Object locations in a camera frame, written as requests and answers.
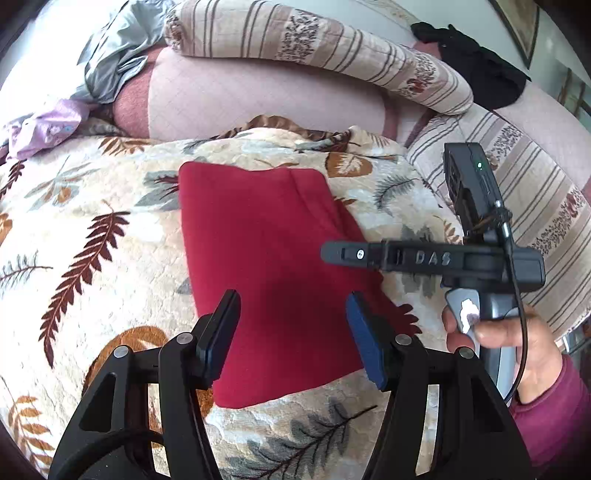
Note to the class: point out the leaf-patterned cream blanket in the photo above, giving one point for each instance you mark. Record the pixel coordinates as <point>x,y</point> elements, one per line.
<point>92,258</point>

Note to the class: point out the striped floral bed sheet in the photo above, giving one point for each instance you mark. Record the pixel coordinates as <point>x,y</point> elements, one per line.
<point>550,213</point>

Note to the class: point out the grey-blue crumpled garment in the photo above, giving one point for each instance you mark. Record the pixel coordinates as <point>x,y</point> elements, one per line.
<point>117,52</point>

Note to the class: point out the maroon sleeve right forearm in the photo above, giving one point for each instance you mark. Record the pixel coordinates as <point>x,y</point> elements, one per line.
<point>556,427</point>

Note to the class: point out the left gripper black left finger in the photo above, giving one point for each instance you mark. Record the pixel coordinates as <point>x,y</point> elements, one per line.
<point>139,399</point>

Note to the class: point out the black camera box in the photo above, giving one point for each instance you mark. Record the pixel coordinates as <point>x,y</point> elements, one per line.
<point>474,192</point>

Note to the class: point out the red knit sweater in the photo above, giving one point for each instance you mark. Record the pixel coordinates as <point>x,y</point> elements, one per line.
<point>260,233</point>

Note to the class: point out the purple floral cloth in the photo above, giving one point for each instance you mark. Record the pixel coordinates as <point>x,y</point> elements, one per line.
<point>46,128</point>

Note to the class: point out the striped floral bolster pillow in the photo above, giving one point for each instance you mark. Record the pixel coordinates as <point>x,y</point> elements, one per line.
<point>267,31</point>

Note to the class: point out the framed picture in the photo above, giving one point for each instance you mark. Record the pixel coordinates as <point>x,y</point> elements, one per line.
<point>521,18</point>

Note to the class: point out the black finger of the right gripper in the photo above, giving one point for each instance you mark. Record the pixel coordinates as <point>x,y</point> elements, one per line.
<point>370,255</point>

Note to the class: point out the person's right hand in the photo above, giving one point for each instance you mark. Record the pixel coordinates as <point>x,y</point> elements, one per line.
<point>544,360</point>

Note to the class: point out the black garment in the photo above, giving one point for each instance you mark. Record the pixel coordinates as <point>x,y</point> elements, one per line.
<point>495,82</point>

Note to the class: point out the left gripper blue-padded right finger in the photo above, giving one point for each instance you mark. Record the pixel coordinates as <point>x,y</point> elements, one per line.
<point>476,436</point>

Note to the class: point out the pink quilted pillow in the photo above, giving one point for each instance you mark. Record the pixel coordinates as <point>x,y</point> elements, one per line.
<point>176,97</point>

